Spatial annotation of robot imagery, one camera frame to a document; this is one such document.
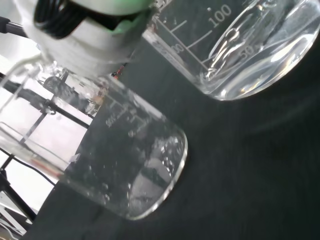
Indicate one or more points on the black tripod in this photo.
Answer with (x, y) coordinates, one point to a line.
(17, 197)
(12, 26)

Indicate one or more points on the black bench cloth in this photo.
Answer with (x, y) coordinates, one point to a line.
(237, 175)

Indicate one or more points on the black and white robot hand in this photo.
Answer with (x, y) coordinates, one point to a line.
(82, 47)

